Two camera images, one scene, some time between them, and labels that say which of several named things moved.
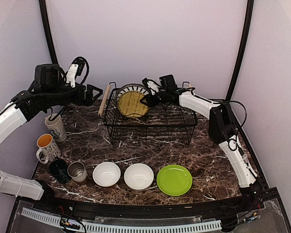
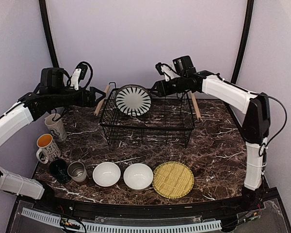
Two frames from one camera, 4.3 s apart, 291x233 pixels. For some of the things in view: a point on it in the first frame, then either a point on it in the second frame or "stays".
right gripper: x=152 y=102 to x=163 y=90
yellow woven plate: x=129 y=104 to x=173 y=180
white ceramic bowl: x=138 y=176 stays
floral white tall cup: x=56 y=127 stays
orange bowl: x=106 y=174 stays
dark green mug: x=59 y=168 stays
